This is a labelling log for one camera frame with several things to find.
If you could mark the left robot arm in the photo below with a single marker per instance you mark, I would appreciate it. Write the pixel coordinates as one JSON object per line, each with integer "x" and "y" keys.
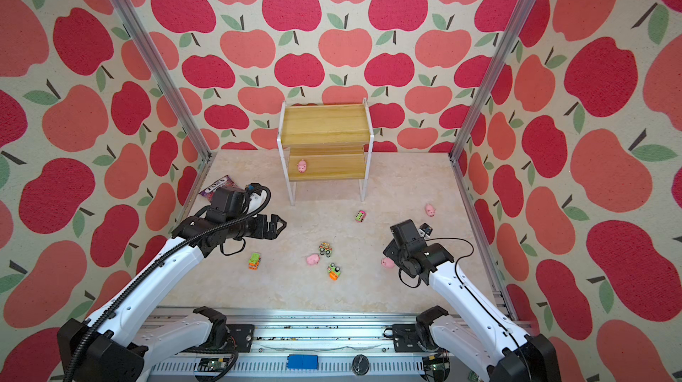
{"x": 107, "y": 345}

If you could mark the left aluminium frame post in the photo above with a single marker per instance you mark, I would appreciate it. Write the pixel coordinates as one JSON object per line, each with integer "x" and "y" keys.
{"x": 152, "y": 57}

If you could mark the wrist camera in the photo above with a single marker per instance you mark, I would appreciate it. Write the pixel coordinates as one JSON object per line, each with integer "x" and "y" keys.
{"x": 232, "y": 202}
{"x": 425, "y": 230}

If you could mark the wooden two-tier shelf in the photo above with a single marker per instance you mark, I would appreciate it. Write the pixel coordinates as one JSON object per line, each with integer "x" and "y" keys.
{"x": 337, "y": 141}

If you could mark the yellow green toy car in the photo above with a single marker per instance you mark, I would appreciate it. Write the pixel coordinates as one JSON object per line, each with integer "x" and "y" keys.
{"x": 325, "y": 250}

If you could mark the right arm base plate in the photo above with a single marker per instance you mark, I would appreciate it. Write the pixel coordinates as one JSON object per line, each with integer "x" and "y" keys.
{"x": 411, "y": 338}

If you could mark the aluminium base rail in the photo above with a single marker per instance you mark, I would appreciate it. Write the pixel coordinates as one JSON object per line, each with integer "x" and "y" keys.
{"x": 332, "y": 340}

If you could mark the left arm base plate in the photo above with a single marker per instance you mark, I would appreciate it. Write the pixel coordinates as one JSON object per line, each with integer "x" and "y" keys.
{"x": 234, "y": 338}

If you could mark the orange green toy car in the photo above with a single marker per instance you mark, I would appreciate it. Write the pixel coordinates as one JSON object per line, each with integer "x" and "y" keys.
{"x": 254, "y": 261}

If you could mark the blue block on rail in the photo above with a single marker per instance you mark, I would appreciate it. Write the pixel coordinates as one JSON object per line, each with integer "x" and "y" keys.
{"x": 303, "y": 362}

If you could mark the round black knob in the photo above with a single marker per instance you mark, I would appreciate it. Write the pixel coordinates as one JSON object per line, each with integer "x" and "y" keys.
{"x": 360, "y": 365}

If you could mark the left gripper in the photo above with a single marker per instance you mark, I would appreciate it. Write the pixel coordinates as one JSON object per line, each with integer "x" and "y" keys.
{"x": 273, "y": 229}

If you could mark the pink green toy car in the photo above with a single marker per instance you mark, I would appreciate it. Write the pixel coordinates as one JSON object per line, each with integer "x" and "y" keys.
{"x": 360, "y": 216}

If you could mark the purple candy bag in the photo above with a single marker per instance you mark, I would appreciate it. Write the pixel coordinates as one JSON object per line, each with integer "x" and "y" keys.
{"x": 209, "y": 192}

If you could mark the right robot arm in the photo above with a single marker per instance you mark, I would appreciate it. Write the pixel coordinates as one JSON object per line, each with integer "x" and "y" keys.
{"x": 479, "y": 335}

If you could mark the right aluminium frame post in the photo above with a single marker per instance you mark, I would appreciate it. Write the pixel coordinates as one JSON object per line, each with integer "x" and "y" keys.
{"x": 509, "y": 38}

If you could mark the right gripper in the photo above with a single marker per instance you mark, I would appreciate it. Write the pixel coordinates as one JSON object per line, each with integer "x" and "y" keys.
{"x": 390, "y": 251}

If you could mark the orange toy car with eyes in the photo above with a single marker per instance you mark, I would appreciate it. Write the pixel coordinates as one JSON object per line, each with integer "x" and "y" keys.
{"x": 334, "y": 271}

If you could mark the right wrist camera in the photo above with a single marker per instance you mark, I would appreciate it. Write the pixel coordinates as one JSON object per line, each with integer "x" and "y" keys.
{"x": 425, "y": 230}

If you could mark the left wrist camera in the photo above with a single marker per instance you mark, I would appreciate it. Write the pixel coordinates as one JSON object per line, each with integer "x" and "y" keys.
{"x": 232, "y": 202}

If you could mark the aluminium frame post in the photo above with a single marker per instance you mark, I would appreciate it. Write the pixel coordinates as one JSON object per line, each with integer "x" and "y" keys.
{"x": 152, "y": 57}
{"x": 509, "y": 38}

